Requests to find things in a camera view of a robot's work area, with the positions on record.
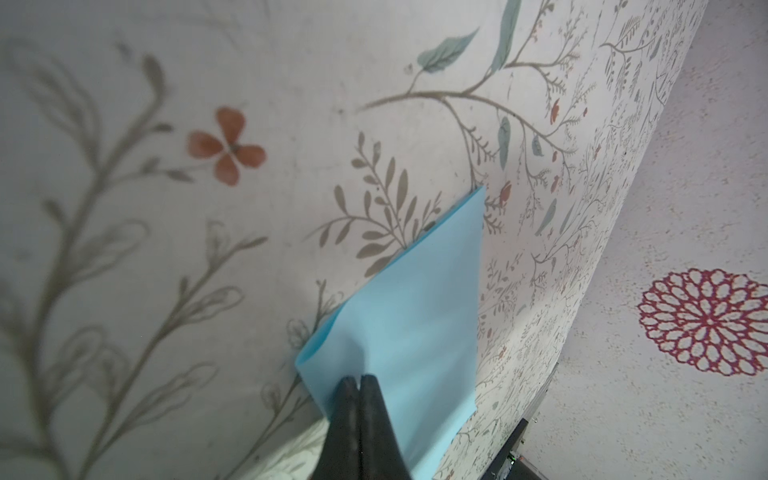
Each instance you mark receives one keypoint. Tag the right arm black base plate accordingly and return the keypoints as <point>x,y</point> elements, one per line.
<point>509,463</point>

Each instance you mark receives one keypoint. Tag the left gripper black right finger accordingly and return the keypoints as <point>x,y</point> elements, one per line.
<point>379,454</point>

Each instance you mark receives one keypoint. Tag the light blue square paper sheet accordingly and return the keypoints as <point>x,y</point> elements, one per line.
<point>414,327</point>

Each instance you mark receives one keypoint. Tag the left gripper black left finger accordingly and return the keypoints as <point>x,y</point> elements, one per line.
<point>340,455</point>

